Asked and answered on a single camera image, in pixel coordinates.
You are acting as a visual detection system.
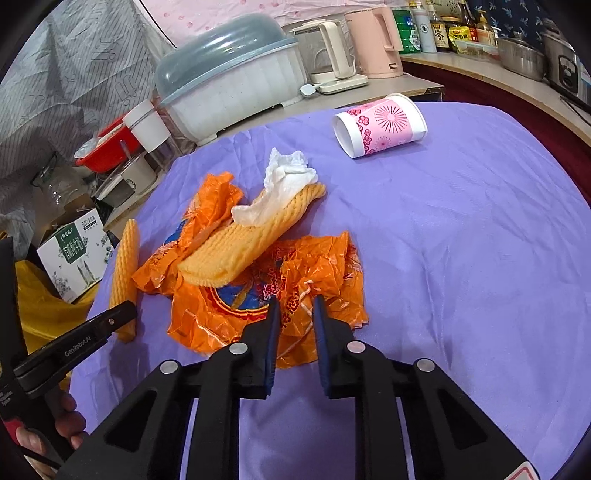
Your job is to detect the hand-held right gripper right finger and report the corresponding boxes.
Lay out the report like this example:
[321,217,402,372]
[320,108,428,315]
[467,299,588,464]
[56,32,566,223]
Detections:
[313,294,536,480]

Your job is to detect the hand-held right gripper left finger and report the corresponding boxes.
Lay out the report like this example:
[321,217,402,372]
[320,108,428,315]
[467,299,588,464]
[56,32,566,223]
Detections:
[55,298,282,480]

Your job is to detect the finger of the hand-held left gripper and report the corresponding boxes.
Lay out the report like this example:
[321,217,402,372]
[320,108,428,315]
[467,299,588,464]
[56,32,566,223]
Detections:
[92,301,139,343]

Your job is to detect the orange plastic bag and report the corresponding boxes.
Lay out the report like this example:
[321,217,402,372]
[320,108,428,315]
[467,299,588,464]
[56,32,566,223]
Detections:
[131,172,370,370]

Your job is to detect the white tissue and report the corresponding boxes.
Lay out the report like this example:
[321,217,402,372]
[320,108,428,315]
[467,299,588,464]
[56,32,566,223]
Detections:
[231,148,319,228]

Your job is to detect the person's left hand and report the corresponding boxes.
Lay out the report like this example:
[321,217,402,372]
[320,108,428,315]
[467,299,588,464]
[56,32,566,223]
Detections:
[14,392,88,462]

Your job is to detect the yellow plastic bag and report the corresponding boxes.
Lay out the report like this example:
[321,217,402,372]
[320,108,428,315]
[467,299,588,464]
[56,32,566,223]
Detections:
[14,261,102,398]

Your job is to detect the cardboard box green print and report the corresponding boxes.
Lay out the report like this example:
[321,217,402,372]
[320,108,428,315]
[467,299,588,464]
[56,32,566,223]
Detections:
[36,208,116,304]

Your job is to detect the small cream cooking pot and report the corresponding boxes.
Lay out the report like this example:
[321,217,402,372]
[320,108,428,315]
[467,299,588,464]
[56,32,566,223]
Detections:
[95,154,158,208]

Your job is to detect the purple tablecloth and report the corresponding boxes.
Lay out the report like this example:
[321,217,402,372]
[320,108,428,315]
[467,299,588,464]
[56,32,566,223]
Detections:
[69,99,591,480]

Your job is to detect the clear glass jar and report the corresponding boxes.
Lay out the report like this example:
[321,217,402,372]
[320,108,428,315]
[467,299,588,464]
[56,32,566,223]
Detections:
[32,154,90,208]

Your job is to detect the red plastic basin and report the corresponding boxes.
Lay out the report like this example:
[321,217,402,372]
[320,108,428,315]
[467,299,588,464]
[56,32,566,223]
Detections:
[74,115,139,169]

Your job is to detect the white plastic cup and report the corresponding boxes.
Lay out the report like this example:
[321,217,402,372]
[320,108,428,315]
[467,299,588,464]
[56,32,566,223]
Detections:
[122,99,172,153]

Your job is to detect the pink paper cup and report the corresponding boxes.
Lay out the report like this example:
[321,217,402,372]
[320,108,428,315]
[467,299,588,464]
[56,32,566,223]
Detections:
[332,92,428,160]

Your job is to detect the white dish drainer grey lid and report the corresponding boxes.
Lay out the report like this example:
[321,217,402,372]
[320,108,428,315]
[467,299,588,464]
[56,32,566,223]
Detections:
[153,13,303,143]

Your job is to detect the grey striped plastic sheet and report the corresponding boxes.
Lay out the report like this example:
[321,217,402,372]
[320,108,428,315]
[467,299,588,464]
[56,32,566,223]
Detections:
[0,0,178,241]

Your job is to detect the glass kettle with white base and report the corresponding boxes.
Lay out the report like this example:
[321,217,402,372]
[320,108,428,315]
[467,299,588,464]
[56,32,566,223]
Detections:
[290,19,369,95]

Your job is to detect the dark red counter skirt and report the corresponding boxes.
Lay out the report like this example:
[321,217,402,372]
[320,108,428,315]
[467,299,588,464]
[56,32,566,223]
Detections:
[402,60,591,153]

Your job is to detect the pink electric kettle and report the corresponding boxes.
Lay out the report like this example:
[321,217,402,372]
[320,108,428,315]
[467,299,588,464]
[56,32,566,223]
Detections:
[344,6,404,78]

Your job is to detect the green tin can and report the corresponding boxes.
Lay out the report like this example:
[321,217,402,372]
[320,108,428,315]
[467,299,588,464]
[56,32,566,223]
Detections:
[392,9,422,55]

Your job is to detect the white thermos bottle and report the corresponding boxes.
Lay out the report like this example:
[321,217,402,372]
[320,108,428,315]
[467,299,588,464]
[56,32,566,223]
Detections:
[412,8,437,53]

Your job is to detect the pink spotted cloth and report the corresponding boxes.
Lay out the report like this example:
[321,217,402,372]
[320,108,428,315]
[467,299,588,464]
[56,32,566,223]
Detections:
[139,0,393,33]

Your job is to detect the dark sauce bottle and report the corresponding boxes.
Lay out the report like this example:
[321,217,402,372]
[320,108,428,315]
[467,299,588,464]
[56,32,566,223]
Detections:
[427,0,451,51]

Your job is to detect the clear food container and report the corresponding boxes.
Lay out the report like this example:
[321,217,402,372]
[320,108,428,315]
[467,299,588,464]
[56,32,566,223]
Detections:
[455,39,499,58]

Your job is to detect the yellow label jar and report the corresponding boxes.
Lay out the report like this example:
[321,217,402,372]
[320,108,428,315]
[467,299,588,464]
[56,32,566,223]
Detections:
[445,23,478,44]

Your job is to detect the small steel lidded pot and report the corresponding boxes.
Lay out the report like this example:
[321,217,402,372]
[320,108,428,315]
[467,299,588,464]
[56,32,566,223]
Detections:
[498,32,548,83]

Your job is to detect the amber pump bottle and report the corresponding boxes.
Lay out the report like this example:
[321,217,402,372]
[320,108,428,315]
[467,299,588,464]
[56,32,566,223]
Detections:
[475,9,497,47]

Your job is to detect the brown bottle red label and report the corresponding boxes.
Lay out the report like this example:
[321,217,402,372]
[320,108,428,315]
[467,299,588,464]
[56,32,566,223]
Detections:
[459,0,478,42]

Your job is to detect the steel rice cooker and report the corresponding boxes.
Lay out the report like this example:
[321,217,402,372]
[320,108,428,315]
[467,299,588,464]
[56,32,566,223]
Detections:
[542,18,585,100]

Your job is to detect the navy leaf-print cloth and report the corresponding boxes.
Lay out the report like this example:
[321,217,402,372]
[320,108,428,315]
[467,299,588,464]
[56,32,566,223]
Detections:
[482,0,561,51]

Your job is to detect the black power cable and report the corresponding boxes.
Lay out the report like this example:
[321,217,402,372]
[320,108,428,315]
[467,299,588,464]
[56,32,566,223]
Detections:
[558,95,591,127]

